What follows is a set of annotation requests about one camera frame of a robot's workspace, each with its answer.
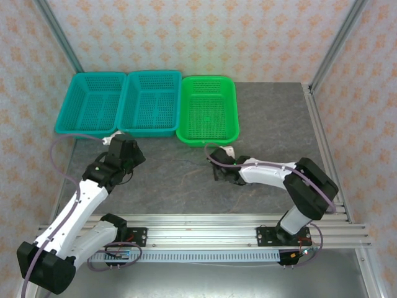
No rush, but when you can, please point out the small circuit board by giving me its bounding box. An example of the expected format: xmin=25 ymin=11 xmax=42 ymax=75
xmin=290 ymin=247 xmax=318 ymax=260
xmin=105 ymin=248 xmax=131 ymax=260

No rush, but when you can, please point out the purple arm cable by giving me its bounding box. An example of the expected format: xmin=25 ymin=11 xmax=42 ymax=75
xmin=203 ymin=142 xmax=337 ymax=269
xmin=20 ymin=133 xmax=143 ymax=294

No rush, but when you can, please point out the white slotted cable duct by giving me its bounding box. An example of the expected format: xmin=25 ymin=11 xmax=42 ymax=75
xmin=88 ymin=250 xmax=282 ymax=264

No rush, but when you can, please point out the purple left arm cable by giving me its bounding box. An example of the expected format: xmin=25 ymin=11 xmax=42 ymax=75
xmin=20 ymin=133 xmax=143 ymax=294

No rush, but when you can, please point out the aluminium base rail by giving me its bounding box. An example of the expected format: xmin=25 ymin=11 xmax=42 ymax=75
xmin=37 ymin=214 xmax=373 ymax=249

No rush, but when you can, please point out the aluminium side rail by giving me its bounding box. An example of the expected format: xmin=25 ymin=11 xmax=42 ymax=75
xmin=302 ymin=83 xmax=354 ymax=224

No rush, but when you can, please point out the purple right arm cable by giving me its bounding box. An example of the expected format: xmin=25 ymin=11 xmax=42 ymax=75
xmin=203 ymin=142 xmax=337 ymax=269

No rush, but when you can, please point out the teal plastic basket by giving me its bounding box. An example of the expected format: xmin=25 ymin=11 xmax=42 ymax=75
xmin=54 ymin=71 xmax=128 ymax=140
xmin=117 ymin=70 xmax=183 ymax=138

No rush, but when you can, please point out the aluminium frame post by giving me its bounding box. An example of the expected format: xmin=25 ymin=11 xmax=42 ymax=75
xmin=33 ymin=0 xmax=84 ymax=74
xmin=310 ymin=0 xmax=368 ymax=91

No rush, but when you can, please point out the green plastic basket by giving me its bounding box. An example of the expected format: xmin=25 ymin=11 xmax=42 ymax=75
xmin=176 ymin=75 xmax=241 ymax=148

